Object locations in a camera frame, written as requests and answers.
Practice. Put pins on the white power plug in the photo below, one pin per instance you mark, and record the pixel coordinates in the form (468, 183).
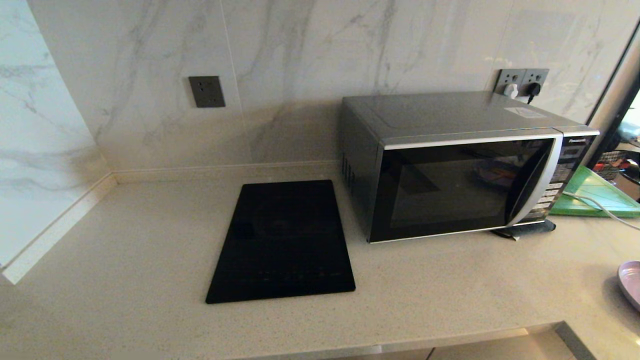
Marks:
(510, 91)

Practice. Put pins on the purple plate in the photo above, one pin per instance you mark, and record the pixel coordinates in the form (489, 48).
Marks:
(631, 282)

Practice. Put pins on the green cutting board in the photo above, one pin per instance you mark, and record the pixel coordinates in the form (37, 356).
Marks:
(602, 190)

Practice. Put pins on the beige cabinet front panel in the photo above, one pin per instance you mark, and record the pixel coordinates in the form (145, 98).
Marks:
(490, 347)

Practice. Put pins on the silver black microwave oven body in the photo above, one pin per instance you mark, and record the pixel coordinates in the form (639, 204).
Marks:
(440, 112)

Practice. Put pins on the single grey wall socket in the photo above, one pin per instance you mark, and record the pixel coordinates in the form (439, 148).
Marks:
(207, 92)

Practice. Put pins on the grey paired wall socket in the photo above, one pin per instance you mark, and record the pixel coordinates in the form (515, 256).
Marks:
(536, 75)
(508, 76)

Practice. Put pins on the black window frame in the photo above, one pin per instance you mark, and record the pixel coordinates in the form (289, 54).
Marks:
(616, 125)

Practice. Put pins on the black induction cooktop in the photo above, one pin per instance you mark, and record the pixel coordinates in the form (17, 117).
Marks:
(285, 240)

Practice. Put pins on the black power plug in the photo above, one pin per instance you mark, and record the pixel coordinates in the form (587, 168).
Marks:
(534, 89)

